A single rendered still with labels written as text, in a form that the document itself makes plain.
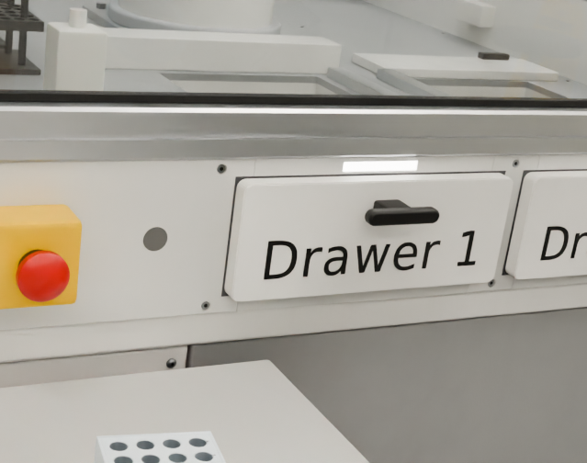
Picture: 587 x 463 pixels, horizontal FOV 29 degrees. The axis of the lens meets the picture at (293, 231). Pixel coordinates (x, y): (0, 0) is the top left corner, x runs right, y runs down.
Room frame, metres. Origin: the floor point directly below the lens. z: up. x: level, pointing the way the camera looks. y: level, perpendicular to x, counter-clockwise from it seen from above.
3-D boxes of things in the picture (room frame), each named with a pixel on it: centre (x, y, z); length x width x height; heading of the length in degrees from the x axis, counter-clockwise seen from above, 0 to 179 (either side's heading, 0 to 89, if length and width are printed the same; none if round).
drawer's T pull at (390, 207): (0.99, -0.09, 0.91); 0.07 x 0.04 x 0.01; 120
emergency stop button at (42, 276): (0.81, 0.19, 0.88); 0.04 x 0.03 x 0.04; 120
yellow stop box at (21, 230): (0.84, 0.20, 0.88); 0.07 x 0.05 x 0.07; 120
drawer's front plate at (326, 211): (1.02, -0.08, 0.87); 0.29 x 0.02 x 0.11; 120
